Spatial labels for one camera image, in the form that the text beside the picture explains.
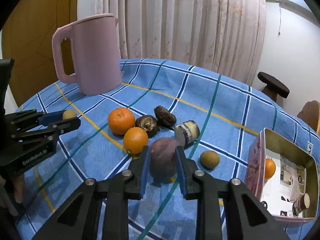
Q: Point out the brown leather chair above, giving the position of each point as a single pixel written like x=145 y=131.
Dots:
x=310 y=114

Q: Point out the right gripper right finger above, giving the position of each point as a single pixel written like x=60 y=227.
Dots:
x=246 y=217

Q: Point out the small brown kiwi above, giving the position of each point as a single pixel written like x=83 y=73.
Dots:
x=209 y=159

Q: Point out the large mandarin orange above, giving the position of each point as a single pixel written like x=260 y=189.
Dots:
x=120 y=120

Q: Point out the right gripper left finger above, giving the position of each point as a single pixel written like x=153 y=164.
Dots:
x=78 y=217

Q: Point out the white air conditioner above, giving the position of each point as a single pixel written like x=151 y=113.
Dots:
x=297 y=5

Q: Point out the purple passion fruit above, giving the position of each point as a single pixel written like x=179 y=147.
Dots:
x=163 y=160

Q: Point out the dark round stool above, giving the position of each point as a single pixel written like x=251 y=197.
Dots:
x=273 y=87

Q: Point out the gold metal tin box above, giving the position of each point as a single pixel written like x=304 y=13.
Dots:
x=295 y=175

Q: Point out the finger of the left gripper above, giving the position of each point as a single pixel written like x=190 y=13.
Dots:
x=42 y=135
x=26 y=120

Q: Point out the small orange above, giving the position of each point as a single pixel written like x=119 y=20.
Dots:
x=134 y=140

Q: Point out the pink plastic pitcher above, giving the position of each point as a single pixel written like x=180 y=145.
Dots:
x=95 y=54

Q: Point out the small tan longan fruit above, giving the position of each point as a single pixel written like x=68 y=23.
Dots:
x=68 y=114

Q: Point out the floral beige curtain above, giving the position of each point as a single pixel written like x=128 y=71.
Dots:
x=223 y=36

